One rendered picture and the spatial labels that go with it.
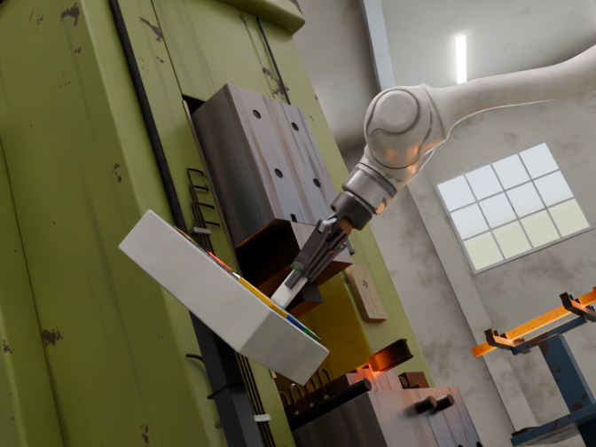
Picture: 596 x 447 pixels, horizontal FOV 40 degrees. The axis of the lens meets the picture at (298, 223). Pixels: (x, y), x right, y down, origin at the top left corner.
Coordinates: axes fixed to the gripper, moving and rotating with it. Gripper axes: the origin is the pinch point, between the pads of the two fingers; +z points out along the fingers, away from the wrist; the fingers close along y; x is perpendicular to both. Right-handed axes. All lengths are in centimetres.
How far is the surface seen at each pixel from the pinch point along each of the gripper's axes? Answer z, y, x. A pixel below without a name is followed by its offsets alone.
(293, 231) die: -11.7, 35.4, 23.3
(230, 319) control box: 9.2, -27.0, -7.0
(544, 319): -36, 82, -27
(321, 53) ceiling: -282, 787, 506
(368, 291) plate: -14, 78, 14
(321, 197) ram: -24, 51, 30
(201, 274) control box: 6.8, -27.0, 1.5
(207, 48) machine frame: -40, 51, 88
